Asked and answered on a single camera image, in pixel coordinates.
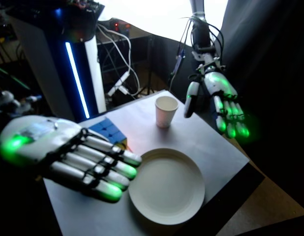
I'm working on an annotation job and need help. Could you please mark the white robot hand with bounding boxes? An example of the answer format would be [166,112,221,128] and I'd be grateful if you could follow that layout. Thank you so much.
[0,115,143,204]
[183,70,251,139]

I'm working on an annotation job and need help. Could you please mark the white paper cup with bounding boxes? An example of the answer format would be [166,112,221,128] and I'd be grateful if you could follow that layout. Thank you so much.
[154,96,180,129]

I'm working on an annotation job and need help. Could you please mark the Rubik's cube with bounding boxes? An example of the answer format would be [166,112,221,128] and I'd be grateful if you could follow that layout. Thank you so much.
[89,117,128,150]

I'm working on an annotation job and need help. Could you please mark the white paper plate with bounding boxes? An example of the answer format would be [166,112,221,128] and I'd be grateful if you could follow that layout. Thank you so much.
[128,147,206,226]

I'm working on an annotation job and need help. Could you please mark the black curtain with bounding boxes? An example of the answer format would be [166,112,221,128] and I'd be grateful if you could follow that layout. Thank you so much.
[219,0,304,212]

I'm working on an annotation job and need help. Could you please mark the white paper table cover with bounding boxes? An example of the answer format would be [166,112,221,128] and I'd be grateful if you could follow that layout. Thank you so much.
[43,89,250,236]

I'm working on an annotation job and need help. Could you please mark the black tripod stand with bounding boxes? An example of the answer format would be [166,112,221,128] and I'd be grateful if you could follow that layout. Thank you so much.
[138,35,156,96]

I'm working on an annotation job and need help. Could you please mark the white power strip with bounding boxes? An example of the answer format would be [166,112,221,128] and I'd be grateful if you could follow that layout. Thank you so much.
[107,70,131,97]

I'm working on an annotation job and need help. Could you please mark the black box with red light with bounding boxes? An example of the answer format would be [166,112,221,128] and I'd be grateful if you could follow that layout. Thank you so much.
[102,18,132,38]

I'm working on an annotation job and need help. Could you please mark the white cable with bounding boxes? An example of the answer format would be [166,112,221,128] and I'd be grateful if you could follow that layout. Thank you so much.
[96,23,142,97]

